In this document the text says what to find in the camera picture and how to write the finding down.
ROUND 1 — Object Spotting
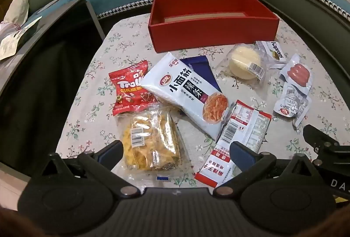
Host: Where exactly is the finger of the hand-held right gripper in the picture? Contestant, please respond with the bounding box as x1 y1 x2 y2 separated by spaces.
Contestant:
302 124 346 163

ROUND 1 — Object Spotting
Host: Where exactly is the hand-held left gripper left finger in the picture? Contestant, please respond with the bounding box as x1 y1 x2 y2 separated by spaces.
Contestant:
41 141 141 196

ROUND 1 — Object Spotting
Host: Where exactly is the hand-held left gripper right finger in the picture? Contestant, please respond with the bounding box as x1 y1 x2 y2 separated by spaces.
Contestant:
212 141 315 198

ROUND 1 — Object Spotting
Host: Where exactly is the clear packet of yellow crisps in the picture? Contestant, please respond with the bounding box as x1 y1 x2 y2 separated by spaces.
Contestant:
117 104 192 189

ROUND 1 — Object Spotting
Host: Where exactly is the small white and red packet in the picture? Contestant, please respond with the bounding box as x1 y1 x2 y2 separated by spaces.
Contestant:
273 84 312 128

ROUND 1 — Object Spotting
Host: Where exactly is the red snack packet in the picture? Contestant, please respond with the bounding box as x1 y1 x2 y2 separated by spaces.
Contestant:
108 60 159 116

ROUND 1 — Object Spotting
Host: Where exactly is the clear sausage packet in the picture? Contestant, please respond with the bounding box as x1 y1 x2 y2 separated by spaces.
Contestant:
279 53 313 95

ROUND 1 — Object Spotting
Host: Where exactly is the white noodle snack packet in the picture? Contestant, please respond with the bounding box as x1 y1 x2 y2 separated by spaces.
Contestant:
140 52 233 141

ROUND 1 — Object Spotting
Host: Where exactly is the round cake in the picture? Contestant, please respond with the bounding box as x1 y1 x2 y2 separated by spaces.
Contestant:
216 44 270 90

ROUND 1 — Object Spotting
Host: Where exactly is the dark blue snack packet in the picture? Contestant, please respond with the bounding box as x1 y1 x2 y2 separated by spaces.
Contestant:
179 55 222 92

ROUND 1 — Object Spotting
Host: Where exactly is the small white green-label packet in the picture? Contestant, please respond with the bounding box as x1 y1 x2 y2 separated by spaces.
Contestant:
255 40 287 64

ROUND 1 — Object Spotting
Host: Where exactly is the red rectangular box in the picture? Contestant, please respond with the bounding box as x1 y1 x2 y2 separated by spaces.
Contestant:
148 0 280 53

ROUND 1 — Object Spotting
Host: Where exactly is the floral tablecloth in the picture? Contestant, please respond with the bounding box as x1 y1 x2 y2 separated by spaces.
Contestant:
56 14 340 189

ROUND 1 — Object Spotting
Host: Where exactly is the dark side table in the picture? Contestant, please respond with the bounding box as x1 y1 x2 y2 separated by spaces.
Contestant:
0 0 106 95

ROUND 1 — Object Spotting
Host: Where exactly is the white paper packet green print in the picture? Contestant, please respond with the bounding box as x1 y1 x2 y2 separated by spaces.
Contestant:
0 16 43 61

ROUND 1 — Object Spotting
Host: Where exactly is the cream cloth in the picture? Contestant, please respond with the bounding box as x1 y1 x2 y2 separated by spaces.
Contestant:
3 0 30 24

